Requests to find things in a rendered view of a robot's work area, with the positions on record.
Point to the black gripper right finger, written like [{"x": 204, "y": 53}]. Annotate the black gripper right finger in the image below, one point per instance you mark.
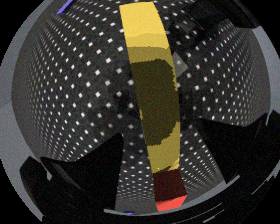
[{"x": 228, "y": 143}]

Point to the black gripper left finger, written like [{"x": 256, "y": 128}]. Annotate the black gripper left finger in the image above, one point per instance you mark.
[{"x": 95, "y": 174}]

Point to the purple rectangular block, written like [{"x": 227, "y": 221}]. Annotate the purple rectangular block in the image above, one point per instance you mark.
[{"x": 66, "y": 7}]

